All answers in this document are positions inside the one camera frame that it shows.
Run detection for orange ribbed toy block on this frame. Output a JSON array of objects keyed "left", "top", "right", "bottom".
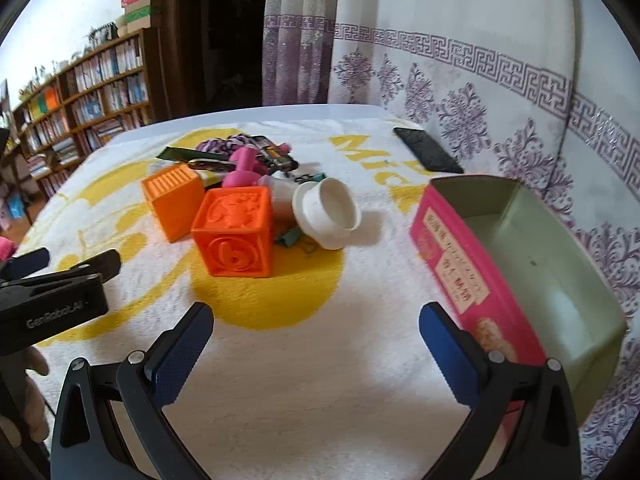
[{"left": 140, "top": 164, "right": 207, "bottom": 244}]

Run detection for rows of shelved books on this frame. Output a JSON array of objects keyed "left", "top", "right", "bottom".
[{"left": 17, "top": 40, "right": 151, "bottom": 181}]

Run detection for pink leopard print pouch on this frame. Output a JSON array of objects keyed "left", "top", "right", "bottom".
[{"left": 195, "top": 132, "right": 251, "bottom": 156}]

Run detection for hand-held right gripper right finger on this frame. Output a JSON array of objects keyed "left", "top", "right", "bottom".
[{"left": 419, "top": 301, "right": 582, "bottom": 480}]

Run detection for teal packet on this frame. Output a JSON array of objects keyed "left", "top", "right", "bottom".
[{"left": 274, "top": 225, "right": 306, "bottom": 249}]

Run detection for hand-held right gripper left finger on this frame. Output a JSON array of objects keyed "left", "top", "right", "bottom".
[{"left": 50, "top": 301, "right": 216, "bottom": 480}]

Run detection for person's left hand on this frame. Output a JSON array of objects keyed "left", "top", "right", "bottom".
[{"left": 0, "top": 346, "right": 51, "bottom": 448}]

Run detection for white bandage roll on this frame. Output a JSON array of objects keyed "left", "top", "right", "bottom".
[{"left": 259, "top": 175, "right": 300, "bottom": 225}]

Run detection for purple banded sheer curtain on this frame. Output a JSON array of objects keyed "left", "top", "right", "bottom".
[{"left": 261, "top": 0, "right": 342, "bottom": 107}]

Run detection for metal spring clamp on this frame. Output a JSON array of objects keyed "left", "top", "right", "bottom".
[{"left": 187, "top": 157, "right": 236, "bottom": 172}]

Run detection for green white box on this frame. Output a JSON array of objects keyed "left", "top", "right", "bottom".
[{"left": 124, "top": 5, "right": 162, "bottom": 28}]

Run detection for pink cardboard box container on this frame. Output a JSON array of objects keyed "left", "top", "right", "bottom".
[{"left": 410, "top": 175, "right": 629, "bottom": 441}]

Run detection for pink foam hair curler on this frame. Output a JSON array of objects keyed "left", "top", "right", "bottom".
[{"left": 221, "top": 144, "right": 268, "bottom": 190}]

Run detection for white yellow printed towel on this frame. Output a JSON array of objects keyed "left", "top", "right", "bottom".
[{"left": 27, "top": 119, "right": 501, "bottom": 480}]

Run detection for black smartphone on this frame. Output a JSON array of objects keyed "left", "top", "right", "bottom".
[{"left": 393, "top": 127, "right": 465, "bottom": 174}]

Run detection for orange embossed toy block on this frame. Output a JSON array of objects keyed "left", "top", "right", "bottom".
[{"left": 191, "top": 186, "right": 275, "bottom": 278}]

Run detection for white plastic cup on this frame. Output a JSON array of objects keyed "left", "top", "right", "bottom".
[{"left": 291, "top": 178, "right": 362, "bottom": 251}]

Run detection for brown wooden door frame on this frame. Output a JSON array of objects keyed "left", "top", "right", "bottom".
[{"left": 159, "top": 0, "right": 183, "bottom": 121}]

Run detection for white purple patterned curtain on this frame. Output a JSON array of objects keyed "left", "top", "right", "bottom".
[{"left": 327, "top": 0, "right": 640, "bottom": 476}]

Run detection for orange black lighter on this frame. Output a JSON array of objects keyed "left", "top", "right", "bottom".
[{"left": 252, "top": 136, "right": 300, "bottom": 173}]

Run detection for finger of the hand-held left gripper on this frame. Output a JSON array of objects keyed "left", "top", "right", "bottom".
[
  {"left": 55, "top": 249, "right": 122, "bottom": 282},
  {"left": 0, "top": 247, "right": 51, "bottom": 282}
]

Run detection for wooden bookshelf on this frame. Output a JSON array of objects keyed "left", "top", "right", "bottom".
[{"left": 10, "top": 27, "right": 171, "bottom": 201}]

